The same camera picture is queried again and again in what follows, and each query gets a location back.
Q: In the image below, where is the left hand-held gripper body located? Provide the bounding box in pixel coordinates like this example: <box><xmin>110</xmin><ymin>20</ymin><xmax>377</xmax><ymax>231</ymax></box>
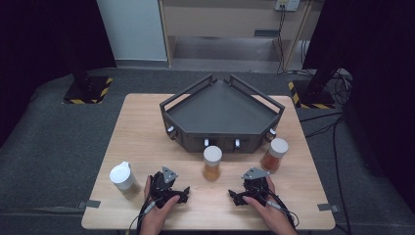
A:
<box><xmin>150</xmin><ymin>165</ymin><xmax>184</xmax><ymax>210</ymax></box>

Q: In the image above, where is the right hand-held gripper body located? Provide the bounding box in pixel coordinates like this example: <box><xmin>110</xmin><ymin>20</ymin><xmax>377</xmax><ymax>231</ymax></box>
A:
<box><xmin>241</xmin><ymin>166</ymin><xmax>272</xmax><ymax>208</ymax></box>

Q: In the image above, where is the spice jar with red powder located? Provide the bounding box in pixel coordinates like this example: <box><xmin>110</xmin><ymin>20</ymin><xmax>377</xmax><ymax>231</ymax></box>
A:
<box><xmin>259</xmin><ymin>137</ymin><xmax>290</xmax><ymax>174</ymax></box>

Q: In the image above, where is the spice jar with orange powder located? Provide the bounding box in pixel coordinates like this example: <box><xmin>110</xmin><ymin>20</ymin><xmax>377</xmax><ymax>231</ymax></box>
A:
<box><xmin>203</xmin><ymin>145</ymin><xmax>223</xmax><ymax>182</ymax></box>

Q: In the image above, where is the spice jar with flip cap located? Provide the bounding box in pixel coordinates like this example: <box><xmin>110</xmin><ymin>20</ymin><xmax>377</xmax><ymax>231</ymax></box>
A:
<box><xmin>109</xmin><ymin>161</ymin><xmax>141</xmax><ymax>200</ymax></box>

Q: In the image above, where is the dark grey corner rack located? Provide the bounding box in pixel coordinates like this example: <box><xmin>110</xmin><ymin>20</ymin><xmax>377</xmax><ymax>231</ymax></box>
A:
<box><xmin>159</xmin><ymin>73</ymin><xmax>286</xmax><ymax>155</ymax></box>

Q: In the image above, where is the person's left hand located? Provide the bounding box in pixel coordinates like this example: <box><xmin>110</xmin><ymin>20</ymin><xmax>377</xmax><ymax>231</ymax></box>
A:
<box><xmin>140</xmin><ymin>175</ymin><xmax>181</xmax><ymax>235</ymax></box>

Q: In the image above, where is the person's right hand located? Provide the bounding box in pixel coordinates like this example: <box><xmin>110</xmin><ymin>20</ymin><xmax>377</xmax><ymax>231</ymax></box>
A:
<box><xmin>243</xmin><ymin>177</ymin><xmax>298</xmax><ymax>235</ymax></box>

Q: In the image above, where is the black striped stand base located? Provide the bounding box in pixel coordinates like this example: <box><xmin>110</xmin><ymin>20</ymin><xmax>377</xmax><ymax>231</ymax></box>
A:
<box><xmin>288</xmin><ymin>79</ymin><xmax>336</xmax><ymax>110</ymax></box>
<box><xmin>62</xmin><ymin>75</ymin><xmax>114</xmax><ymax>105</ymax></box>

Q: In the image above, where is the black stand pole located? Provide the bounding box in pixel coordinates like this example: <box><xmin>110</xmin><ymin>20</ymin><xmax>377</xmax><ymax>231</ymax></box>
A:
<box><xmin>305</xmin><ymin>48</ymin><xmax>345</xmax><ymax>99</ymax></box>
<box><xmin>69</xmin><ymin>48</ymin><xmax>92</xmax><ymax>94</ymax></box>

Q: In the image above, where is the black curtain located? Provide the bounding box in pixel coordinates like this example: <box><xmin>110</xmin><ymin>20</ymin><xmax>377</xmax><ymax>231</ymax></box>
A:
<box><xmin>0</xmin><ymin>0</ymin><xmax>117</xmax><ymax>148</ymax></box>
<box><xmin>302</xmin><ymin>0</ymin><xmax>415</xmax><ymax>210</ymax></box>

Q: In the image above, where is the white panel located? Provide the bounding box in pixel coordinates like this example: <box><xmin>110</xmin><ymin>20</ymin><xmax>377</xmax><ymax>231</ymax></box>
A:
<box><xmin>96</xmin><ymin>0</ymin><xmax>168</xmax><ymax>62</ymax></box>

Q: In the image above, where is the left hand-held gripper cable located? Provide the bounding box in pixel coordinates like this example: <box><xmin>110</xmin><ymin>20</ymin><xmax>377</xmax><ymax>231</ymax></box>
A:
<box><xmin>128</xmin><ymin>195</ymin><xmax>159</xmax><ymax>235</ymax></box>

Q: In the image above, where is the hand-held gripper cable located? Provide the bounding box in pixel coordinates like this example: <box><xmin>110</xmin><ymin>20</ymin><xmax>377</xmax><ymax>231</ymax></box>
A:
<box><xmin>128</xmin><ymin>195</ymin><xmax>159</xmax><ymax>235</ymax></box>
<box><xmin>266</xmin><ymin>191</ymin><xmax>300</xmax><ymax>229</ymax></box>

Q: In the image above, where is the right hand-held gripper cable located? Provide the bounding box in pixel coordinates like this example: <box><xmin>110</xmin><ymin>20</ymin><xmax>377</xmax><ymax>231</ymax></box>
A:
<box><xmin>266</xmin><ymin>191</ymin><xmax>300</xmax><ymax>229</ymax></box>

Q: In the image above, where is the grey table edge bracket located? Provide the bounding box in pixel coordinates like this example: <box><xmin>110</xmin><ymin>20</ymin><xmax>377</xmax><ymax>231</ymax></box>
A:
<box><xmin>316</xmin><ymin>203</ymin><xmax>341</xmax><ymax>213</ymax></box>
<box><xmin>77</xmin><ymin>199</ymin><xmax>102</xmax><ymax>210</ymax></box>

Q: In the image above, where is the long black floor cable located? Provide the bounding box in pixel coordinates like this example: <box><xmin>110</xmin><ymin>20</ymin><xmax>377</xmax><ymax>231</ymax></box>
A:
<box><xmin>332</xmin><ymin>117</ymin><xmax>352</xmax><ymax>235</ymax></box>

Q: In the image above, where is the tangled black cable bundle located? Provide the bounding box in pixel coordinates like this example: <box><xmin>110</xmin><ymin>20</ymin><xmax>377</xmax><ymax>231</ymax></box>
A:
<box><xmin>331</xmin><ymin>69</ymin><xmax>354</xmax><ymax>106</ymax></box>

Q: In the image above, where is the black outlet cable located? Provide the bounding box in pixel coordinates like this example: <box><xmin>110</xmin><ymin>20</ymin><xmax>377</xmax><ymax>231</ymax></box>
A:
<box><xmin>276</xmin><ymin>8</ymin><xmax>288</xmax><ymax>74</ymax></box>

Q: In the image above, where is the white wall power outlet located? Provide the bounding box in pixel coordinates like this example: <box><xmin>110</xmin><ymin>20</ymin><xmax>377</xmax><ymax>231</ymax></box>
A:
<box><xmin>274</xmin><ymin>0</ymin><xmax>300</xmax><ymax>13</ymax></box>

